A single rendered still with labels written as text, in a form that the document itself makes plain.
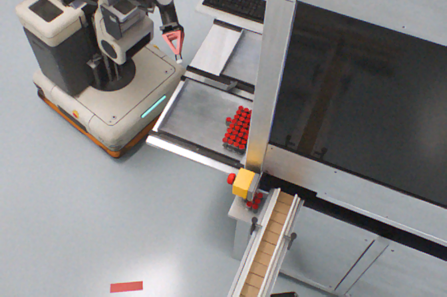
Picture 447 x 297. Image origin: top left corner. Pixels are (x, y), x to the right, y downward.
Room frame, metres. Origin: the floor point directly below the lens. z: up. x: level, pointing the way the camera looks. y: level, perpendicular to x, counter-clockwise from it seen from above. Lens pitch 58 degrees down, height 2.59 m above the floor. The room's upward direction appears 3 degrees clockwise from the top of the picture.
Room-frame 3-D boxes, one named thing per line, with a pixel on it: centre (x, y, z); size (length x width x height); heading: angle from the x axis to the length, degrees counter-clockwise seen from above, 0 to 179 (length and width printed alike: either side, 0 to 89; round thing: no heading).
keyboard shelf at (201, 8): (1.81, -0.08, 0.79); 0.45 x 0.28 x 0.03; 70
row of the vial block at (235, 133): (1.04, -0.05, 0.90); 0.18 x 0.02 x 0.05; 159
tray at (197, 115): (1.08, 0.05, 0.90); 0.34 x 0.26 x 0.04; 69
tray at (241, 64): (1.36, -0.17, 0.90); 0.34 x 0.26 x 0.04; 70
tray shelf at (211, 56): (1.23, -0.05, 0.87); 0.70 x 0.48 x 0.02; 160
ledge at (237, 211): (0.74, -0.12, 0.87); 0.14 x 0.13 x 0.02; 70
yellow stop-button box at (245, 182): (0.77, -0.08, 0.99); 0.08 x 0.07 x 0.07; 70
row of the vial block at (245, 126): (1.03, -0.08, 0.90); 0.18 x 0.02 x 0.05; 159
